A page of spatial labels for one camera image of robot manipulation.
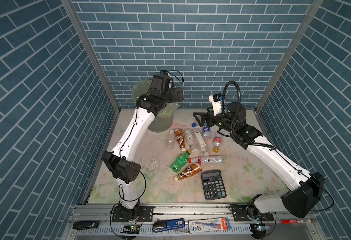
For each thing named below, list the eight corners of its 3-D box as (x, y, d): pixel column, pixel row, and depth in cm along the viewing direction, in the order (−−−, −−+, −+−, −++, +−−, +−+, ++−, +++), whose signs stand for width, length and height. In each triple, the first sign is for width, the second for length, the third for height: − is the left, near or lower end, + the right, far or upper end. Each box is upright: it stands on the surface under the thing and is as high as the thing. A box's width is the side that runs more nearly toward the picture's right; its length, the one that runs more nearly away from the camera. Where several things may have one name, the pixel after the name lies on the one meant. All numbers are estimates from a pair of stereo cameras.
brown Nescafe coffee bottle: (181, 152, 96) (181, 150, 93) (174, 132, 107) (174, 129, 104) (188, 150, 97) (188, 148, 94) (181, 130, 107) (181, 127, 105)
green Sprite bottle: (170, 169, 90) (169, 166, 86) (187, 150, 98) (187, 147, 94) (176, 174, 88) (176, 171, 84) (193, 155, 96) (193, 152, 92)
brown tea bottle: (177, 185, 83) (177, 182, 80) (173, 178, 86) (173, 175, 82) (201, 171, 89) (202, 168, 85) (197, 165, 91) (197, 161, 88)
